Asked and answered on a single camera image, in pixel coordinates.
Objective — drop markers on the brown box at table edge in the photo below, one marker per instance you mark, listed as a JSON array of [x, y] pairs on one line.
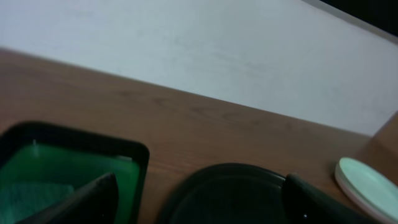
[[381, 150]]

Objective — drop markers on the round black tray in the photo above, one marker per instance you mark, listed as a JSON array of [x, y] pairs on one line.
[[227, 193]]

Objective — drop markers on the green yellow sponge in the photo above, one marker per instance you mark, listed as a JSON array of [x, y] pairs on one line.
[[23, 199]]

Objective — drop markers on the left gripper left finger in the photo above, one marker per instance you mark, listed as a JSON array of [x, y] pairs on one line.
[[95, 202]]

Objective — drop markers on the white plate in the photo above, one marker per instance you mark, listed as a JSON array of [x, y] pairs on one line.
[[363, 204]]

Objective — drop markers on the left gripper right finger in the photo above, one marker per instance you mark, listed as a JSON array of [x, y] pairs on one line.
[[303, 203]]

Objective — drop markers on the pale green plate front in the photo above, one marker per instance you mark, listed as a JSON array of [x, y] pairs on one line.
[[370, 184]]

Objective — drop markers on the black rectangular tray green water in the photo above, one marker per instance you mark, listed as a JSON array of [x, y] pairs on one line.
[[47, 153]]

